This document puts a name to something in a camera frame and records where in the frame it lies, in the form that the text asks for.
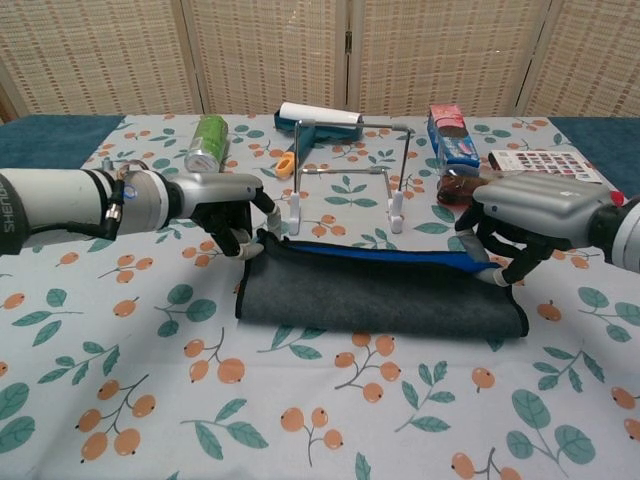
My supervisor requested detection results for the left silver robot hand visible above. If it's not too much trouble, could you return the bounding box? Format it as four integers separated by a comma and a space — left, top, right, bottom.
167, 172, 284, 261

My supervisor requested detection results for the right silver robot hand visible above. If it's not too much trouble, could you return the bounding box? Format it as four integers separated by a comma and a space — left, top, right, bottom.
453, 174, 619, 290

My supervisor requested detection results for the floral tablecloth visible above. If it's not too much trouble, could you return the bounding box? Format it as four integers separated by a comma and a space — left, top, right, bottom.
0, 113, 640, 480

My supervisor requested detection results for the teal lint roller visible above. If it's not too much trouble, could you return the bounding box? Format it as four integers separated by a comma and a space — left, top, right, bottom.
273, 101, 363, 178

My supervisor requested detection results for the green drink can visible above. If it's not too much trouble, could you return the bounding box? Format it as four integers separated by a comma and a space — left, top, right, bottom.
184, 113, 231, 174

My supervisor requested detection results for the blue pink cookie box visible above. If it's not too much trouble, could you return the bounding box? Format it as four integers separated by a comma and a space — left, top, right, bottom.
426, 103, 481, 168

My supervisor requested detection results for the flat box with printed squares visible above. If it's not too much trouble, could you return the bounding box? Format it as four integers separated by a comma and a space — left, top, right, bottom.
487, 148, 604, 185

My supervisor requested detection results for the woven folding screen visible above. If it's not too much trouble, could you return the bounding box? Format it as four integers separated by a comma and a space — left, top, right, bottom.
0, 0, 640, 125

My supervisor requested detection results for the metal wire stand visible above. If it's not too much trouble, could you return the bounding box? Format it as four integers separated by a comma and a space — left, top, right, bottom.
288, 119, 415, 235

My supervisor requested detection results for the blue microfibre cloth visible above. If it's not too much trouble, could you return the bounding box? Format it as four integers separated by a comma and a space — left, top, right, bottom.
234, 228, 530, 338

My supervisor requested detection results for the cola bottle with red label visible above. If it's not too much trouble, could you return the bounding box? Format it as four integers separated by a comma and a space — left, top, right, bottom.
436, 166, 625, 207

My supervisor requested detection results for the teal table cover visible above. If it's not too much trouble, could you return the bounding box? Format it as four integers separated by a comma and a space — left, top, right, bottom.
0, 114, 640, 199

